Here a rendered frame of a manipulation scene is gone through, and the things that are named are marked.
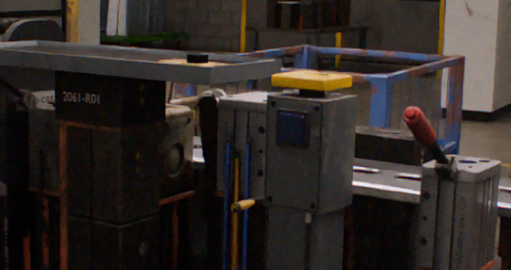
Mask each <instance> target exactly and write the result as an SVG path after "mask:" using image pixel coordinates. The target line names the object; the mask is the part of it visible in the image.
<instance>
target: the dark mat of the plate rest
mask: <svg viewBox="0 0 511 270"><path fill-rule="evenodd" d="M0 48H3V49H14V50H24V51H34V52H44V53H54V54H64V55H74V56H84V57H105V58H115V59H124V58H125V60H129V59H135V60H145V61H156V62H159V60H168V59H187V57H172V56H161V55H151V54H139V53H128V52H118V51H107V50H97V49H90V50H85V49H74V48H63V47H43V46H29V47H0ZM208 62H215V63H224V64H237V63H247V62H236V61H225V60H215V59H208Z"/></svg>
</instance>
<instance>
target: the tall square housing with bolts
mask: <svg viewBox="0 0 511 270"><path fill-rule="evenodd" d="M270 93H276V92H269V91H253V92H247V93H240V94H234V95H228V96H222V97H220V98H219V119H218V159H217V190H214V193H215V195H217V196H222V234H221V270H267V258H268V229H269V206H264V205H263V203H262V202H255V204H254V205H253V206H251V207H249V208H248V209H245V210H243V211H239V212H237V213H234V212H232V211H231V208H230V207H231V205H232V204H233V203H238V202H241V201H245V200H248V199H251V198H263V195H264V165H265V136H266V106H267V94H270Z"/></svg>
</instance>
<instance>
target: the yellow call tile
mask: <svg viewBox="0 0 511 270"><path fill-rule="evenodd" d="M351 85H352V76H348V75H336V74H326V72H316V71H305V70H300V71H293V72H285V73H277V75H273V77H272V86H274V87H281V88H299V95H304V96H325V91H327V90H332V89H337V88H348V87H351Z"/></svg>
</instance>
